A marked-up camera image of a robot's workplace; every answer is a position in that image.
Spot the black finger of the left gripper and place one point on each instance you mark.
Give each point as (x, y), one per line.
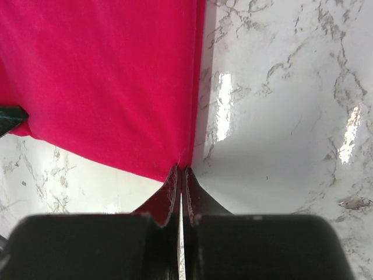
(10, 118)

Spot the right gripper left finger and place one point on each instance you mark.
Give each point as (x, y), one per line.
(142, 244)

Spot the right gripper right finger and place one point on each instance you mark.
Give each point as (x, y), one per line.
(222, 245)

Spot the red t shirt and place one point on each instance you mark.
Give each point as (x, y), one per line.
(113, 81)

